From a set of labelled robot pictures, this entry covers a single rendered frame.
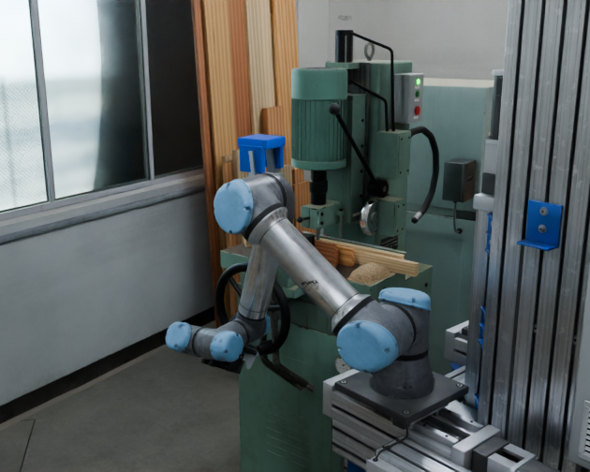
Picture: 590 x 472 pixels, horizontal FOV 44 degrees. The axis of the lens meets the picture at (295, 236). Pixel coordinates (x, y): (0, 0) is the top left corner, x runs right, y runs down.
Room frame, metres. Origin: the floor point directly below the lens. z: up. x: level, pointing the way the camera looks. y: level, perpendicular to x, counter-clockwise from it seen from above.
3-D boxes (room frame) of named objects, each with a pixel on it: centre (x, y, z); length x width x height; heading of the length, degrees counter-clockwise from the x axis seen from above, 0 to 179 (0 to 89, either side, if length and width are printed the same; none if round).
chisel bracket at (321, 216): (2.33, -0.09, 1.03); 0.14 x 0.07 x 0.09; 142
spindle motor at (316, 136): (2.31, -0.08, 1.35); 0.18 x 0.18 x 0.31
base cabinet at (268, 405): (2.41, -0.15, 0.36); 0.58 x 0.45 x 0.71; 142
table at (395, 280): (2.22, -0.02, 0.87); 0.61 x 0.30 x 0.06; 52
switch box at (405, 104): (2.48, -0.38, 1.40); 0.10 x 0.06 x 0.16; 142
